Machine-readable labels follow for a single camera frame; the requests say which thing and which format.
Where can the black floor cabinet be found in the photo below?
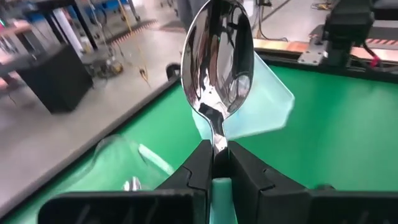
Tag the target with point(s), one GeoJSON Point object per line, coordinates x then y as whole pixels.
{"type": "Point", "coordinates": [56, 77]}

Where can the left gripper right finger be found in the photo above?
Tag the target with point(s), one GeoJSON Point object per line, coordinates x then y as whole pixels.
{"type": "Point", "coordinates": [255, 186]}

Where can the black aluminium table frame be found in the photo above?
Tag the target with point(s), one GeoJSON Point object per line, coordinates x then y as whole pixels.
{"type": "Point", "coordinates": [93, 140]}

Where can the clear plastic bin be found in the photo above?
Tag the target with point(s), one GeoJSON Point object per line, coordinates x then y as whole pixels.
{"type": "Point", "coordinates": [112, 161]}

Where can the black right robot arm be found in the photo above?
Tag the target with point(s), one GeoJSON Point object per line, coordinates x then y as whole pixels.
{"type": "Point", "coordinates": [348, 21]}

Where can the green table mat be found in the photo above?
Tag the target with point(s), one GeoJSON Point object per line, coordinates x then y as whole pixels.
{"type": "Point", "coordinates": [342, 130]}

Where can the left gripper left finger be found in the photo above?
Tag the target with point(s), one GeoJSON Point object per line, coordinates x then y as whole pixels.
{"type": "Point", "coordinates": [186, 186]}

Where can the frosted translucent plastic bin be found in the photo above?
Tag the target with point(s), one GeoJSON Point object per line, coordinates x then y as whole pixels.
{"type": "Point", "coordinates": [264, 105]}

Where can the black upright frame post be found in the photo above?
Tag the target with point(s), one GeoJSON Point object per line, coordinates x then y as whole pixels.
{"type": "Point", "coordinates": [171, 70]}

